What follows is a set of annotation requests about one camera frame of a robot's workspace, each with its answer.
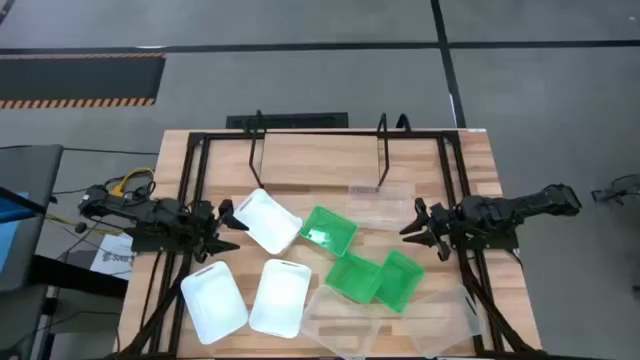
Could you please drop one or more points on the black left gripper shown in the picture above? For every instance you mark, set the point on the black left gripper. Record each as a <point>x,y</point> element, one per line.
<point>206,225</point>

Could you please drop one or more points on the green plastic basket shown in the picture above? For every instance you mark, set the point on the green plastic basket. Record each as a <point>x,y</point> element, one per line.
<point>327,231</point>
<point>352,277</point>
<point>400,280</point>

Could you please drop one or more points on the black hazard-striped floor mat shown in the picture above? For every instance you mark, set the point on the black hazard-striped floor mat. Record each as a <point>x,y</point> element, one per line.
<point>80,77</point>

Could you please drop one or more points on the clear plastic basket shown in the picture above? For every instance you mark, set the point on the clear plastic basket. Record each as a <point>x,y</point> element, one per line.
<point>380,207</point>
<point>340,325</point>
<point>442,322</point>

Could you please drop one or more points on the black aluminium table frame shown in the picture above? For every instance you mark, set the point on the black aluminium table frame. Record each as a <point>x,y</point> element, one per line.
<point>196,165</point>

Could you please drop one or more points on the black stand base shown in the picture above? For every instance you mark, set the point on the black stand base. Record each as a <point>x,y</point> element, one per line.
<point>620,190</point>

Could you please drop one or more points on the grey side table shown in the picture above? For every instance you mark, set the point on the grey side table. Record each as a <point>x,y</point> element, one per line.
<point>30,170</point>

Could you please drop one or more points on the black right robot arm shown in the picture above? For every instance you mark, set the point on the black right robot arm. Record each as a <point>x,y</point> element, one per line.
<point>525,202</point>

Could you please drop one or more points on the white plastic basket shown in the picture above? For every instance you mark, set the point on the white plastic basket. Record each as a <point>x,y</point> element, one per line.
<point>214,302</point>
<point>267,220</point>
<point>280,300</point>

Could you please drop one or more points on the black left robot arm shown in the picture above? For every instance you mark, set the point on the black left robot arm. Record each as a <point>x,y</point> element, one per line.
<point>150,210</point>

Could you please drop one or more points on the white printed paper sheet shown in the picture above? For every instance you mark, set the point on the white printed paper sheet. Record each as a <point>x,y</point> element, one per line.
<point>115,257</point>

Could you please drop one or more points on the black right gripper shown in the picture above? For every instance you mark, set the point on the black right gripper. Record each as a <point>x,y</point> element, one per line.
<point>450,222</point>

